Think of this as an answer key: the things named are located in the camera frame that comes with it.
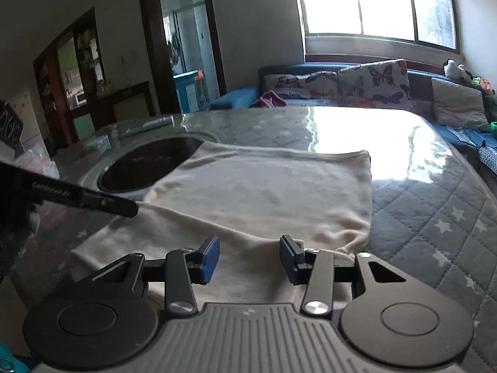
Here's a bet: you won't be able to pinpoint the cream white garment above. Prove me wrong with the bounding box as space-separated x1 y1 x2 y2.
73 142 372 305

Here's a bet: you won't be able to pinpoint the teal sleeve forearm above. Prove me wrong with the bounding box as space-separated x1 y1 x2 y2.
0 342 30 373

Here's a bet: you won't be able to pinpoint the white pink plastic storage bag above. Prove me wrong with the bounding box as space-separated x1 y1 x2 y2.
14 143 60 179

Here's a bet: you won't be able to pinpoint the white refrigerator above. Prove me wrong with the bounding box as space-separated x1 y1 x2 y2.
9 91 43 152

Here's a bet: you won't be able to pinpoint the round black induction cooktop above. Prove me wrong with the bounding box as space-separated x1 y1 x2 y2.
97 137 203 194

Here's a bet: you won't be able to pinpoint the dark wooden sideboard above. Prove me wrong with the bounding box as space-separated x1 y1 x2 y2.
67 82 157 140

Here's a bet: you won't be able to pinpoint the long grey remote on table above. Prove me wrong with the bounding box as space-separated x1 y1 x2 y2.
124 115 174 136

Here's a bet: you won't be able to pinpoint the magenta cloth on sofa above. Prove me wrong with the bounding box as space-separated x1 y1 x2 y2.
257 91 287 108

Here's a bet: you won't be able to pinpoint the blue pillow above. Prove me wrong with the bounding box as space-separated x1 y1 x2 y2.
209 87 258 110

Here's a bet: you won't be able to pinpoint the blue cabinet in doorway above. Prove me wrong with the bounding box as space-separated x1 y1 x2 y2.
174 70 206 114

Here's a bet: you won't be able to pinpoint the butterfly print sofa cushion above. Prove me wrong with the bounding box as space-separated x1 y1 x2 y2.
338 59 414 112

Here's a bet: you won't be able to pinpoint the blue sofa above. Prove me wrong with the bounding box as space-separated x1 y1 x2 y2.
258 62 496 173

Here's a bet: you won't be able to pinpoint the grey square cushion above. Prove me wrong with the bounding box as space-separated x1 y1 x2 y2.
431 78 490 131

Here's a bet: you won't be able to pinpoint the green object on sofa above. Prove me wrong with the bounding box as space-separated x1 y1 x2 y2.
490 121 497 137

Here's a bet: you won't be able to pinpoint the plush toys on sofa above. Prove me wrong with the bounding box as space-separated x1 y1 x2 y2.
443 59 495 95

